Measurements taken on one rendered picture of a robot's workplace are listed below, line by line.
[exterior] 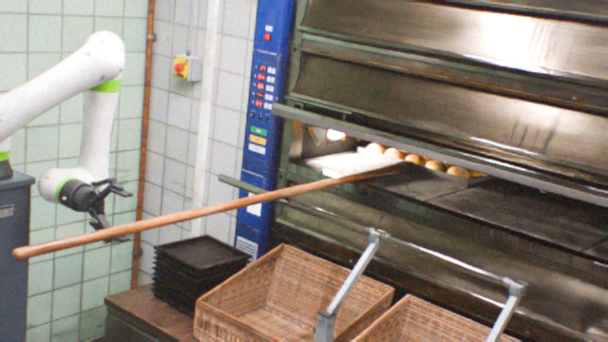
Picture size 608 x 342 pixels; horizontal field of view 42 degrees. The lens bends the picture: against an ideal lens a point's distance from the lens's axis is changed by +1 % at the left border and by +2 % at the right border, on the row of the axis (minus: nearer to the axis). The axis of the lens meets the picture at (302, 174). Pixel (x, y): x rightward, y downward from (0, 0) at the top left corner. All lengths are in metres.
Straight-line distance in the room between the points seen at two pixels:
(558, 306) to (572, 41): 0.83
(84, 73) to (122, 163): 1.46
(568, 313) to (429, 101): 0.83
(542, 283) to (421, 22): 0.96
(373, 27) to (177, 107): 1.14
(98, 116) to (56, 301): 1.44
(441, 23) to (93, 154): 1.23
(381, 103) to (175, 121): 1.14
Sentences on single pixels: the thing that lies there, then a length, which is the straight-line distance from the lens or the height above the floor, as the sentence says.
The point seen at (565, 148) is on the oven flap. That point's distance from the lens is 2.58.
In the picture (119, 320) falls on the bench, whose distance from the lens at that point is 3.29.
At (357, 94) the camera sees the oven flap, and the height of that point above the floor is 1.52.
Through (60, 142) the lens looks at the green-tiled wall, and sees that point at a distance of 3.58.
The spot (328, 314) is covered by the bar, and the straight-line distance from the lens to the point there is 2.43.
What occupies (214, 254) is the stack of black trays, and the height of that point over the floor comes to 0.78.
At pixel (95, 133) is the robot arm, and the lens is 2.60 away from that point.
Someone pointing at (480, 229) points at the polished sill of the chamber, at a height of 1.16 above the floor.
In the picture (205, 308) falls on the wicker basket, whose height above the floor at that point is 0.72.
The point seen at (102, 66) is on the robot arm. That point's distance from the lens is 2.38.
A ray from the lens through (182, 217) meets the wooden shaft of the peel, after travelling 2.40.
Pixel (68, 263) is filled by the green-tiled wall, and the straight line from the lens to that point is 3.80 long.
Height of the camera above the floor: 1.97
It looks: 15 degrees down
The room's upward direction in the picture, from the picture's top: 7 degrees clockwise
